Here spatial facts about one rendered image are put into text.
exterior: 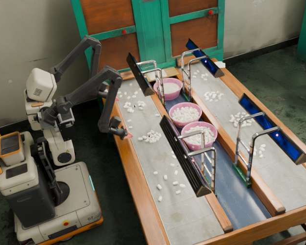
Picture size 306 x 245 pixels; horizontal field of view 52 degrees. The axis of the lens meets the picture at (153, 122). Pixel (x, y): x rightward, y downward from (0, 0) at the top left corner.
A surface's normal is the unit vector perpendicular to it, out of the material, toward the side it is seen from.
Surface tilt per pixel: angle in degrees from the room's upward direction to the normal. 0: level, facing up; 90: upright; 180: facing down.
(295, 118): 0
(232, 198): 0
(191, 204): 0
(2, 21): 90
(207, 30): 90
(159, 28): 90
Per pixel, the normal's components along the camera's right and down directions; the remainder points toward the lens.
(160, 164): -0.11, -0.77
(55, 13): 0.36, 0.55
